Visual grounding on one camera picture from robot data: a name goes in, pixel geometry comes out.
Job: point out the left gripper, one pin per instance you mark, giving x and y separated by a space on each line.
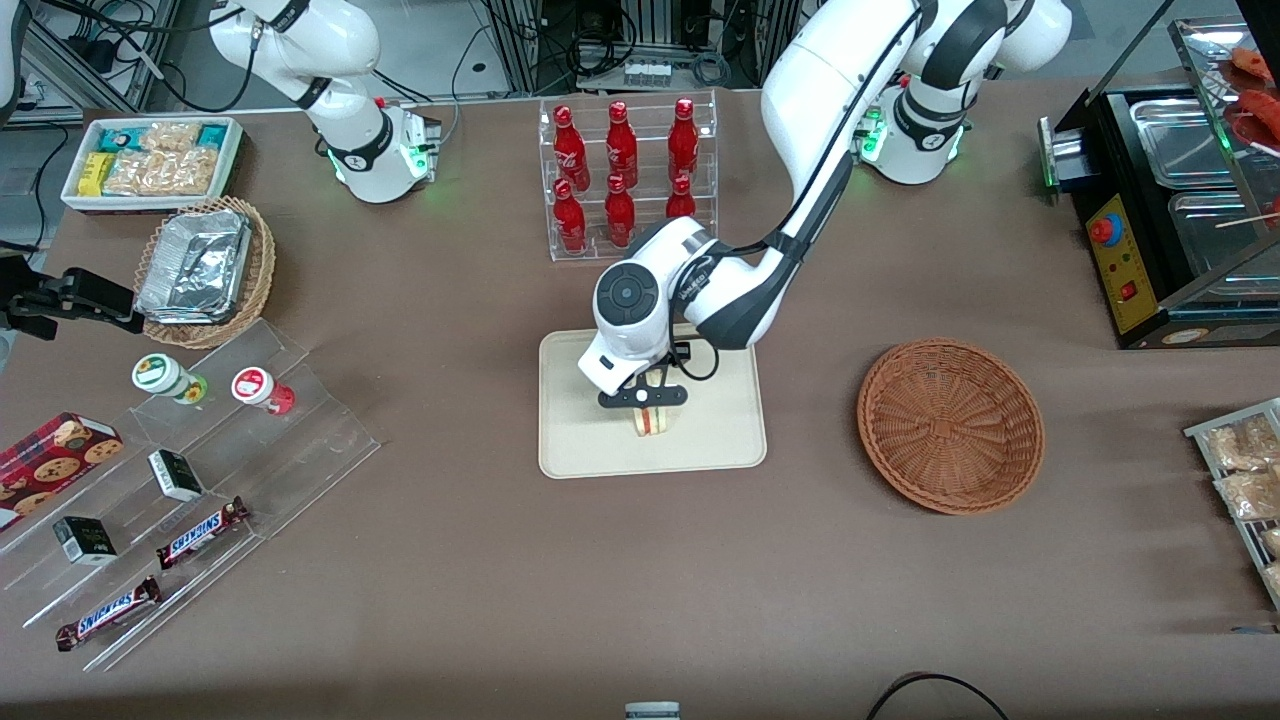
682 353

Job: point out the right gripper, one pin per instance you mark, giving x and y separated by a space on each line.
42 297

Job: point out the triangle sandwich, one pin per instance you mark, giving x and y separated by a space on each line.
656 420

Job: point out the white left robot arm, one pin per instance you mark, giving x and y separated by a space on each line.
820 90

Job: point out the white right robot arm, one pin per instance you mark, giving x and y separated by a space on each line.
330 50

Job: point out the beige plastic tray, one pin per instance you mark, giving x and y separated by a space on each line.
720 430

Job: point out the light wicker basket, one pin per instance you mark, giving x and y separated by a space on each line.
262 270

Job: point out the brown wicker basket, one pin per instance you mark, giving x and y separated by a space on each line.
950 425

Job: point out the tray of packaged pastries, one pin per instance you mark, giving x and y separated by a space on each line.
1200 430

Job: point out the green lid cup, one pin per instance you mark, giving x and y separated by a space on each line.
160 374

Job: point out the aluminium foil container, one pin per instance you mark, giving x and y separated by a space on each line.
195 265

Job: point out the yellow snack packet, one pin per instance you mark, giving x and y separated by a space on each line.
96 173

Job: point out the clear rice cracker bag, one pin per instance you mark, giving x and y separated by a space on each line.
170 136
190 170
135 172

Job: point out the red cookie box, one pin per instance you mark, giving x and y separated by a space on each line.
50 460

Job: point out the teal snack packet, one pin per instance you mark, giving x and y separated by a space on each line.
120 138
213 136

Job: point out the red lid cup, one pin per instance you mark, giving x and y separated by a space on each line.
255 386

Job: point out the clear acrylic bottle rack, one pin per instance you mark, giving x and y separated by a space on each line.
590 250

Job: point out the small black box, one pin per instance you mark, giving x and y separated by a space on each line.
176 474
84 540

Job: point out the red cola bottle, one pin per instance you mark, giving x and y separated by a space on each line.
569 145
619 212
621 140
680 200
683 135
569 220

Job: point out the white snack bin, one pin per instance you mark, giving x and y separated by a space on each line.
235 140

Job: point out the clear acrylic stepped stand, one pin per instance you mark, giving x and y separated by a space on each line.
300 440

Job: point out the snickers chocolate bar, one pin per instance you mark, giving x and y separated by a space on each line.
200 532
108 612

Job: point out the small grey device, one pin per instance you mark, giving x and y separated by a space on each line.
652 711

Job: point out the grey power strip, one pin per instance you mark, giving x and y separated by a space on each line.
647 74

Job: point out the black hot food display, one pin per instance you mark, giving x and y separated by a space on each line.
1130 270

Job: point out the clear pastry bag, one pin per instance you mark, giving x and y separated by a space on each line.
1245 445
1250 493

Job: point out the steel food pan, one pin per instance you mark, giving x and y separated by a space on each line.
1180 140

